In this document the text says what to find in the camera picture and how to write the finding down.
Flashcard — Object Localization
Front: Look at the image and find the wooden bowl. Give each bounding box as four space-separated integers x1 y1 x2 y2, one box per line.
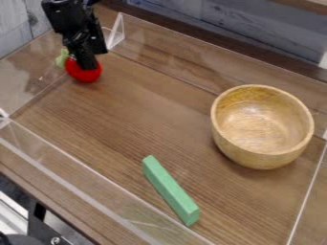
211 84 314 169

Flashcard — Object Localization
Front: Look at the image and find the green rectangular block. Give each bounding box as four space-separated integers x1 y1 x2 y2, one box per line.
142 155 201 227

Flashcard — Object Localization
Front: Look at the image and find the clear acrylic front wall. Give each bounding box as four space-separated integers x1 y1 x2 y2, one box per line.
0 115 214 245

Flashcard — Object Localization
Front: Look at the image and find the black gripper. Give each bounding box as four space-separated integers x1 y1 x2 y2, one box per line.
42 0 107 70

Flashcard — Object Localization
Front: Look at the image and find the black metal table frame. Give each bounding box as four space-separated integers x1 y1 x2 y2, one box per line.
27 200 74 245

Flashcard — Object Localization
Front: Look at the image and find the red plush strawberry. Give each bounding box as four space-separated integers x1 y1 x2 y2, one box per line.
55 49 103 83

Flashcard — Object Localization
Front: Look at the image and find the clear acrylic corner bracket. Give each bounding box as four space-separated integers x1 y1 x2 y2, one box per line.
103 12 126 51

